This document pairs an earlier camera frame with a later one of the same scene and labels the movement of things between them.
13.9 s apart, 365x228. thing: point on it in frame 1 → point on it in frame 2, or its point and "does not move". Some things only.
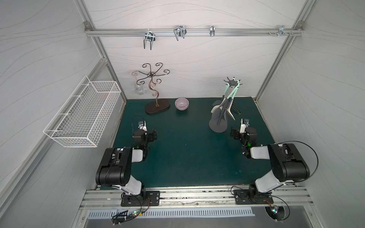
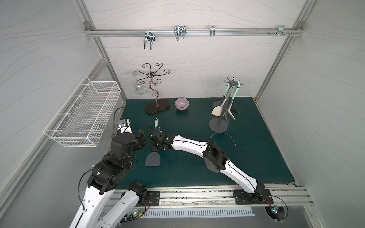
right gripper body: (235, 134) → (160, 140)
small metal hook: (212, 30) does not move
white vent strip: (155, 213) does not move
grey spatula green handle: (223, 109) → (153, 159)
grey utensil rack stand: (218, 123) does not move
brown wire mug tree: (153, 108) does not move
